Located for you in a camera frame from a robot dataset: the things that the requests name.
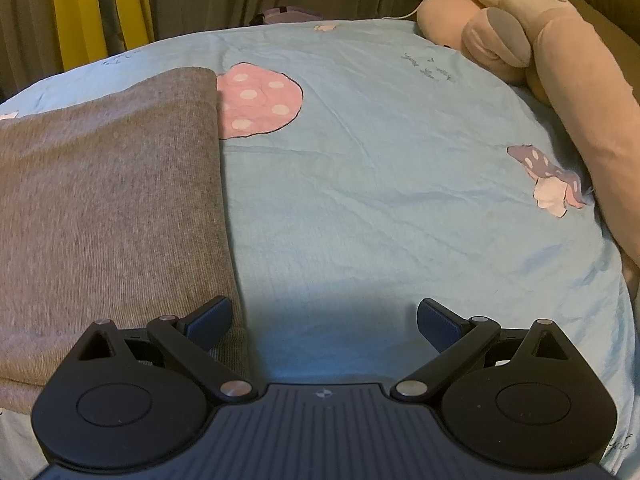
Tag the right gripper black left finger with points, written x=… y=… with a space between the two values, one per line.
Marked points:
x=137 y=397

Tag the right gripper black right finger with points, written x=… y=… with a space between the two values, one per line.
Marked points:
x=516 y=398

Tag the grey sweatpants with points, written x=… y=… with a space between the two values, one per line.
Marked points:
x=113 y=209

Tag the light blue bed sheet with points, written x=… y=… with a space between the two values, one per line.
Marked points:
x=393 y=184

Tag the yellow curtain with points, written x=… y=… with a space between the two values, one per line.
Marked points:
x=91 y=30

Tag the pink plush toy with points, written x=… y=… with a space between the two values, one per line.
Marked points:
x=548 y=46

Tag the pink box on nightstand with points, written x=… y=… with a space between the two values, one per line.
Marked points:
x=284 y=15

